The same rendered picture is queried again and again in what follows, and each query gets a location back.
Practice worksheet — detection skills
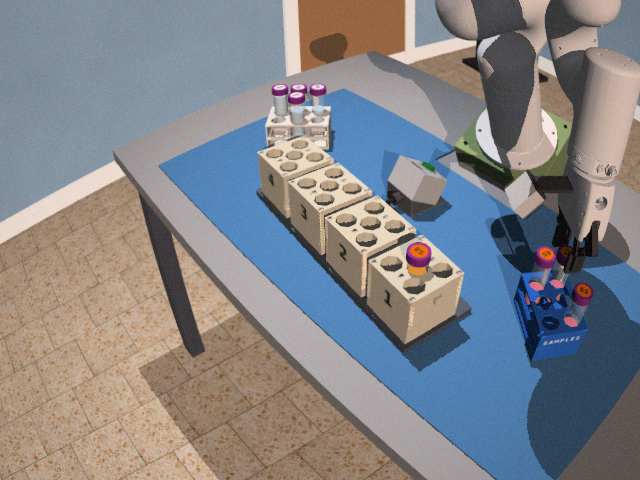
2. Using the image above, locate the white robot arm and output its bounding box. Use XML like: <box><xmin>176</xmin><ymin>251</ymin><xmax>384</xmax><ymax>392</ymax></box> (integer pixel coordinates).
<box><xmin>435</xmin><ymin>0</ymin><xmax>640</xmax><ymax>219</ymax></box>

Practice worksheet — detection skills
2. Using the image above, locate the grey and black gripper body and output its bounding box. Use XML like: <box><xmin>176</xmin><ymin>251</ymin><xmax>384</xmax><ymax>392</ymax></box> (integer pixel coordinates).
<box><xmin>558</xmin><ymin>157</ymin><xmax>615</xmax><ymax>242</ymax></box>

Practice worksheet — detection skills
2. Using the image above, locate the blue tube rack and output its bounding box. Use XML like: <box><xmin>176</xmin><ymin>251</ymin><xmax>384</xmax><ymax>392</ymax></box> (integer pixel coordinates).
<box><xmin>513</xmin><ymin>271</ymin><xmax>588</xmax><ymax>361</ymax></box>

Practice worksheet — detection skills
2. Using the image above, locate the orange tube with purple cap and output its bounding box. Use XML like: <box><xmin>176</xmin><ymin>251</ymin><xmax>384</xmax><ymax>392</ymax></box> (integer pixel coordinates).
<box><xmin>406</xmin><ymin>242</ymin><xmax>431</xmax><ymax>275</ymax></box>

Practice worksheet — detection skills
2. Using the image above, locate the blue bench mat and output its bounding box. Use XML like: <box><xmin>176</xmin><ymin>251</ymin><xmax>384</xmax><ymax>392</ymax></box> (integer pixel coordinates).
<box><xmin>158</xmin><ymin>88</ymin><xmax>640</xmax><ymax>480</ymax></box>

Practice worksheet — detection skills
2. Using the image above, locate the white tube rack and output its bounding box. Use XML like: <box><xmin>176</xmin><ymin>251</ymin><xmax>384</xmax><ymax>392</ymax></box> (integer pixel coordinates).
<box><xmin>265</xmin><ymin>106</ymin><xmax>331</xmax><ymax>150</ymax></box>

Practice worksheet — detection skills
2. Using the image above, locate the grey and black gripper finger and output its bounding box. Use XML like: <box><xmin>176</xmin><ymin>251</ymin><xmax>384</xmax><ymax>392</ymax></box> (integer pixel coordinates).
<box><xmin>563</xmin><ymin>220</ymin><xmax>599</xmax><ymax>274</ymax></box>
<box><xmin>552</xmin><ymin>208</ymin><xmax>572</xmax><ymax>247</ymax></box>

